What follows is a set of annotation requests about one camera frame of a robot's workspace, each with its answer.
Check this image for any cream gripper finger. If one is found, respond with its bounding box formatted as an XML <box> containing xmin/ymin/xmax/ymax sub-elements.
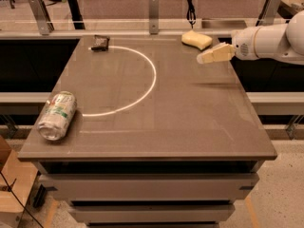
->
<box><xmin>197</xmin><ymin>46</ymin><xmax>236</xmax><ymax>64</ymax></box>
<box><xmin>212</xmin><ymin>43</ymin><xmax>233</xmax><ymax>51</ymax></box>

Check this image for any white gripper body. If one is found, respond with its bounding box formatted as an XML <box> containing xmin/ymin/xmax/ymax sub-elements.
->
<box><xmin>231</xmin><ymin>27</ymin><xmax>259</xmax><ymax>60</ymax></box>

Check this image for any yellow sponge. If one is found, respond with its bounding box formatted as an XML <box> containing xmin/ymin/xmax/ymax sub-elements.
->
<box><xmin>181</xmin><ymin>30</ymin><xmax>212</xmax><ymax>50</ymax></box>

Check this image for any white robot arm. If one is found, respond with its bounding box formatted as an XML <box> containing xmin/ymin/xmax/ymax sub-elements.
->
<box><xmin>197</xmin><ymin>11</ymin><xmax>304</xmax><ymax>65</ymax></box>

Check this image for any green white 7up can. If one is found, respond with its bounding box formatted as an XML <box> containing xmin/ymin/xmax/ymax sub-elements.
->
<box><xmin>37</xmin><ymin>91</ymin><xmax>77</xmax><ymax>141</ymax></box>

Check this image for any dark snack packet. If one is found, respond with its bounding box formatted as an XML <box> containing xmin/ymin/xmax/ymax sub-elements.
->
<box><xmin>91</xmin><ymin>35</ymin><xmax>110</xmax><ymax>51</ymax></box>

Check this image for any wooden box at left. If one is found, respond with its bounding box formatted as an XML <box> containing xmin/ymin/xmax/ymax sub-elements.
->
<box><xmin>0</xmin><ymin>136</ymin><xmax>37</xmax><ymax>228</ymax></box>

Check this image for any right metal bracket post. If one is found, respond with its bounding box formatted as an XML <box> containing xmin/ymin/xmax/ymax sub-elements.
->
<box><xmin>258</xmin><ymin>0</ymin><xmax>281</xmax><ymax>26</ymax></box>

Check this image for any metal bracket post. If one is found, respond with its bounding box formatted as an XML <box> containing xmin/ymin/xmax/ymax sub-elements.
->
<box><xmin>258</xmin><ymin>0</ymin><xmax>281</xmax><ymax>26</ymax></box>
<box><xmin>148</xmin><ymin>0</ymin><xmax>159</xmax><ymax>34</ymax></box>
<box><xmin>28</xmin><ymin>0</ymin><xmax>51</xmax><ymax>35</ymax></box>

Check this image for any black hanging cable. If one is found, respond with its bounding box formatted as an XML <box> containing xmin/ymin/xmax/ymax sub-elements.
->
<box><xmin>185</xmin><ymin>0</ymin><xmax>198</xmax><ymax>29</ymax></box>

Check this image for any middle metal bracket post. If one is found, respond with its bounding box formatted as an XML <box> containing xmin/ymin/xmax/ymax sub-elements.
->
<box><xmin>148</xmin><ymin>0</ymin><xmax>159</xmax><ymax>34</ymax></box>

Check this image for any left metal bracket post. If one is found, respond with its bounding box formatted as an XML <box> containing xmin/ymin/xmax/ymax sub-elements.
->
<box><xmin>28</xmin><ymin>0</ymin><xmax>51</xmax><ymax>35</ymax></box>

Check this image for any black floor cable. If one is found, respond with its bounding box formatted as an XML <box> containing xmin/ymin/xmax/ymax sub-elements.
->
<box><xmin>0</xmin><ymin>171</ymin><xmax>46</xmax><ymax>228</ymax></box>

